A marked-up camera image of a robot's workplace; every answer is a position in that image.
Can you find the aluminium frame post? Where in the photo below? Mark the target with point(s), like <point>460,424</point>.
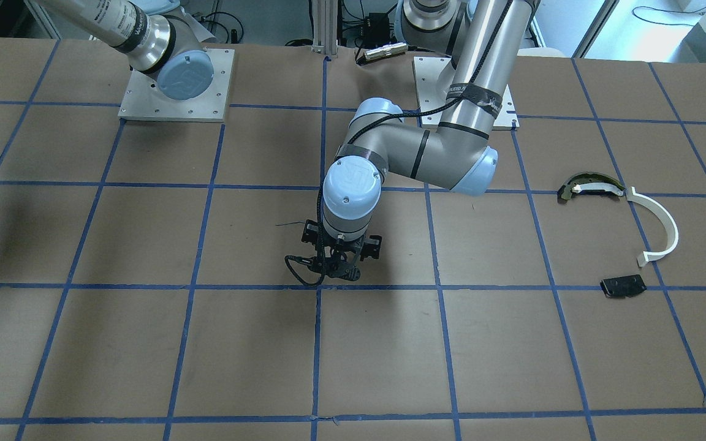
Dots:
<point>326,26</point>

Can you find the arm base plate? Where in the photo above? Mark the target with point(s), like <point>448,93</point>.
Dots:
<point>434,86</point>
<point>144,102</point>

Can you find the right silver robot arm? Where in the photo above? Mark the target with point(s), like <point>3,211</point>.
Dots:
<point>160,39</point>

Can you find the small black flat part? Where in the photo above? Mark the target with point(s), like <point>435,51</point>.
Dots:
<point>623,286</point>

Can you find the olive brake shoe part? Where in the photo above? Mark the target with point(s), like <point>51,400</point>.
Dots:
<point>590,183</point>

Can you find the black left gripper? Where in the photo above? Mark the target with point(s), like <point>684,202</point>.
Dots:
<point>311,232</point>

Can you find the white curved plastic part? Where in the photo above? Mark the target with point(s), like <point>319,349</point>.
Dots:
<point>664,217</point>

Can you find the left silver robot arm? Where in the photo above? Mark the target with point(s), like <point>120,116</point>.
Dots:
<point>446,146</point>

